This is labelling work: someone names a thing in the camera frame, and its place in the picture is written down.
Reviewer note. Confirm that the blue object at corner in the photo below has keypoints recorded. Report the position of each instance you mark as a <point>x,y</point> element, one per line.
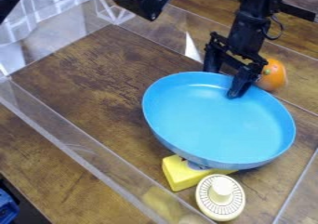
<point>8,208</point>

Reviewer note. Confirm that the yellow toy butter box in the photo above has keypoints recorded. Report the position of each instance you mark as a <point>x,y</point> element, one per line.
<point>184,174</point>

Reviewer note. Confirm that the orange toy ball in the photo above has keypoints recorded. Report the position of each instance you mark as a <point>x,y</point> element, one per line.
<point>272,76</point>

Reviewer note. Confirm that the blue round plastic tray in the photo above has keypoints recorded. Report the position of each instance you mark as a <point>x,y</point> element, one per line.
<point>215,131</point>

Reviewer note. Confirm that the clear acrylic enclosure wall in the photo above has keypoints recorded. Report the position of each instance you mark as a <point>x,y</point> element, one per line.
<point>76,148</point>

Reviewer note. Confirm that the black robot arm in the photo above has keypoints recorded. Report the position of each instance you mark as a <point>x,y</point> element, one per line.
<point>148,9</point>

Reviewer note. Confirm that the grey patterned curtain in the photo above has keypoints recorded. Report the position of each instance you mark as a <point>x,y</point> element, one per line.
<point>20,16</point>

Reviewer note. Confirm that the cream round toy disc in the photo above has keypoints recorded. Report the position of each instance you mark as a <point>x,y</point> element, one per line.
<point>219,197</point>

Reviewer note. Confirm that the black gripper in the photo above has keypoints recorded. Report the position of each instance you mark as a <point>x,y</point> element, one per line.
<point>243,42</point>

